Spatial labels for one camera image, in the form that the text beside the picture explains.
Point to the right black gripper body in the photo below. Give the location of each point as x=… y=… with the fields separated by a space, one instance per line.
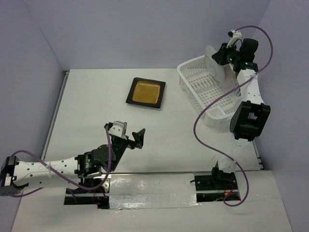
x=229 y=55

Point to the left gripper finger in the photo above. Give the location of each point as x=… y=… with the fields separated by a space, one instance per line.
x=109 y=127
x=138 y=138

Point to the round white plate red teal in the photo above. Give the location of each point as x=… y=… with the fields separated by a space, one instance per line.
x=216 y=70

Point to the black square plate orange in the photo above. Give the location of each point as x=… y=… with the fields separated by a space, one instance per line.
x=146 y=92

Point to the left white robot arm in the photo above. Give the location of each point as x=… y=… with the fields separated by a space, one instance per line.
x=23 y=173

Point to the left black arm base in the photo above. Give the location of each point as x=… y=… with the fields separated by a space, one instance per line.
x=98 y=197

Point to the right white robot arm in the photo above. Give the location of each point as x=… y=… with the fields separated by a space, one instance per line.
x=251 y=115

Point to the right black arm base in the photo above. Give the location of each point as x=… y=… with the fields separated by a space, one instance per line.
x=215 y=186

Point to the silver tape covered panel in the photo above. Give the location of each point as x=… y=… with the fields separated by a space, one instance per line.
x=152 y=191

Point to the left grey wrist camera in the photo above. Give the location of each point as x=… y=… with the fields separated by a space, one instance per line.
x=118 y=129

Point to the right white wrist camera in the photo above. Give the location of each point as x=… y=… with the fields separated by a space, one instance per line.
x=234 y=35

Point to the aluminium rail table edge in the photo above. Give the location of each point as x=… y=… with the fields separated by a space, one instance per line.
x=50 y=131

